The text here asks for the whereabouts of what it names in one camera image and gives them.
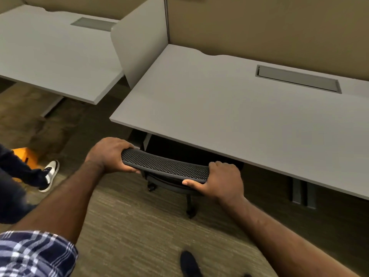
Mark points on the person's right hand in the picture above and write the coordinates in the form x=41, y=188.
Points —
x=224, y=183

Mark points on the person's left hand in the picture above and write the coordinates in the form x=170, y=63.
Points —
x=106, y=155

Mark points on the person's right thumb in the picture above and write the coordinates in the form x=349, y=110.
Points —
x=193, y=186

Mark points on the person's left thumb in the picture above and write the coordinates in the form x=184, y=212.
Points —
x=131, y=170

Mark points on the black mesh office chair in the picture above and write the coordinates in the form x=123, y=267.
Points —
x=164, y=165

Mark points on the person's left forearm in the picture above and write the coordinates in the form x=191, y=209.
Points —
x=63, y=201

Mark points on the person's right forearm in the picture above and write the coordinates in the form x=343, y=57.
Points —
x=276, y=242

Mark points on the person's black shoe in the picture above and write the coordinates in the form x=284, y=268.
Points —
x=189, y=265

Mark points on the grey office desk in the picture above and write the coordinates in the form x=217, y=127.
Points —
x=245, y=118
x=52, y=54

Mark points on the grey desk foot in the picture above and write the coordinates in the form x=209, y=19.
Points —
x=52, y=106

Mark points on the orange box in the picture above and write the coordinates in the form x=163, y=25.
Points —
x=27, y=157

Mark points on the dark grey desk leg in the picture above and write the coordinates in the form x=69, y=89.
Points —
x=302, y=193

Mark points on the white desk side divider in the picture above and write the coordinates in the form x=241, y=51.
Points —
x=141, y=43

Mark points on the blue plaid shirt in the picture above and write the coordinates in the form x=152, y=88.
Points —
x=34, y=255

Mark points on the beige partition panel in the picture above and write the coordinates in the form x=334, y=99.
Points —
x=86, y=5
x=274, y=28

